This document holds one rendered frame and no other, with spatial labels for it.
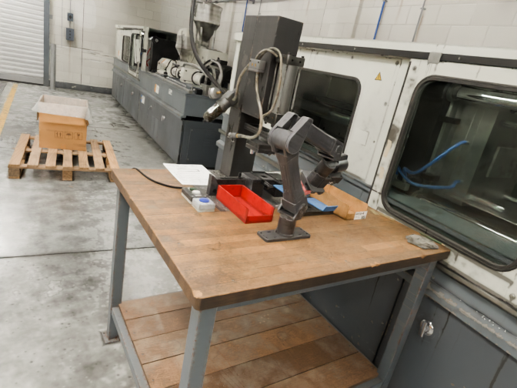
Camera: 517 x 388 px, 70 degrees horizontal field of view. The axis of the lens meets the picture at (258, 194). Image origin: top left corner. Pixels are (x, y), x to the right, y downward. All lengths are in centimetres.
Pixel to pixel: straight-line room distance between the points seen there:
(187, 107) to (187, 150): 54
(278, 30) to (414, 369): 161
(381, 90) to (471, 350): 125
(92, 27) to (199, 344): 990
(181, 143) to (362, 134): 302
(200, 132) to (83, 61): 626
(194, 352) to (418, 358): 118
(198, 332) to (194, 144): 389
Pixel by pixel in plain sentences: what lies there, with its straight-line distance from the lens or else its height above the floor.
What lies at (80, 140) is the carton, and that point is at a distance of 475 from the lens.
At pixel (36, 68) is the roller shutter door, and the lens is 1057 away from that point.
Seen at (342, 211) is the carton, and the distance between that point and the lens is 166.
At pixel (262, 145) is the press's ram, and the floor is 114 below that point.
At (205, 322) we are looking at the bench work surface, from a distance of 104.
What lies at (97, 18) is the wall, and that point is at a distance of 1063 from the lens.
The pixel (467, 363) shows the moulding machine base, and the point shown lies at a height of 50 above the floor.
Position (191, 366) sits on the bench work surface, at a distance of 113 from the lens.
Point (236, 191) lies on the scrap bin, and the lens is 159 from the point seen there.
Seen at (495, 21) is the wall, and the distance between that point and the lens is 436.
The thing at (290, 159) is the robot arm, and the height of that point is 120.
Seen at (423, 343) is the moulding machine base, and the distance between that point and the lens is 194.
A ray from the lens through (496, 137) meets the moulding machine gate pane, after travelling 167.
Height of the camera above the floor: 145
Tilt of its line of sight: 19 degrees down
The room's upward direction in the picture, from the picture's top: 12 degrees clockwise
